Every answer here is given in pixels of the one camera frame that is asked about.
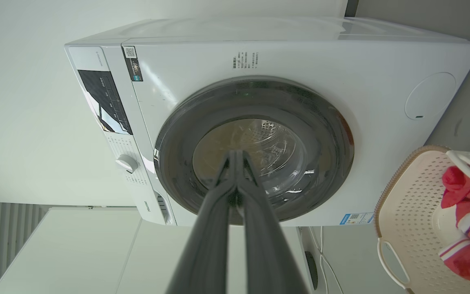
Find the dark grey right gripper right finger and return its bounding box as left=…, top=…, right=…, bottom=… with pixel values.
left=235, top=150, right=310, bottom=294

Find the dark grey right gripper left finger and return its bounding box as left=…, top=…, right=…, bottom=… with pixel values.
left=166, top=150, right=236, bottom=294

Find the white appliance control knob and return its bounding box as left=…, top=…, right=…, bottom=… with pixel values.
left=115, top=154, right=139, bottom=174

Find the dark round washer door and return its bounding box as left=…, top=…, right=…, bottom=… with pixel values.
left=154, top=77, right=355, bottom=225

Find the white front-load washing machine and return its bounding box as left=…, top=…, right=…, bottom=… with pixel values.
left=64, top=16, right=470, bottom=227

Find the white cabinet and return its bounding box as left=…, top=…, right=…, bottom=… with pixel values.
left=0, top=206, right=315, bottom=294

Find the cream perforated laundry basket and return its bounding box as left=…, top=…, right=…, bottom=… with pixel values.
left=374, top=145, right=470, bottom=294

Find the red and white garment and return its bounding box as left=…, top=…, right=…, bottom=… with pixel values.
left=438, top=166, right=470, bottom=285

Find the white power cable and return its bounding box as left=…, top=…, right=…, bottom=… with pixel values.
left=309, top=226, right=345, bottom=294

